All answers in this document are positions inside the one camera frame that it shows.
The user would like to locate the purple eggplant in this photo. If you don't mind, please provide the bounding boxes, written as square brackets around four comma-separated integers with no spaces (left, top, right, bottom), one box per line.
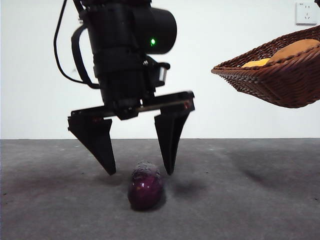
[127,160,165,211]

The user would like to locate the yellow corn cob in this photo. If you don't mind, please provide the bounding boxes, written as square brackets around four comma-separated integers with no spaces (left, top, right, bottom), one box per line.
[241,58,272,69]

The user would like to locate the brown wicker basket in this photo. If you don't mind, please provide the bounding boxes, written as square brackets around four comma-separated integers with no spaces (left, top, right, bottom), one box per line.
[211,24,320,109]

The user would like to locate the brown potato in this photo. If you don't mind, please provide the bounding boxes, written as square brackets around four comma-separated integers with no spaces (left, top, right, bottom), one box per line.
[268,39,320,63]

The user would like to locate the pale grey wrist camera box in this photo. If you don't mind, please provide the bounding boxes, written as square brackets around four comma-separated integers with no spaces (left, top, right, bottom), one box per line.
[147,61,171,88]

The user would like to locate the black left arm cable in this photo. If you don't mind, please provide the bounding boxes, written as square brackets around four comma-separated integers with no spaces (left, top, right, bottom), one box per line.
[53,0,101,90]

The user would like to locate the white wall power outlet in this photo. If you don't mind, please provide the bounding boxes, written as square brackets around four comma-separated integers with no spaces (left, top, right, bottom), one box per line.
[295,2,318,26]

